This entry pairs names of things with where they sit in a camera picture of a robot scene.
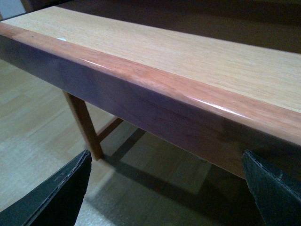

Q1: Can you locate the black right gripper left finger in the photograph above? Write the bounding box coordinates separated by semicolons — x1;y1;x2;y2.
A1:
0;150;92;226

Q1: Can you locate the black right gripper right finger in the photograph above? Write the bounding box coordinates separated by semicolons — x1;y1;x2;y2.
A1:
242;150;301;226

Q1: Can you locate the wooden keyboard tray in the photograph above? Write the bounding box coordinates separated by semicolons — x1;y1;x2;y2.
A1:
0;7;301;177

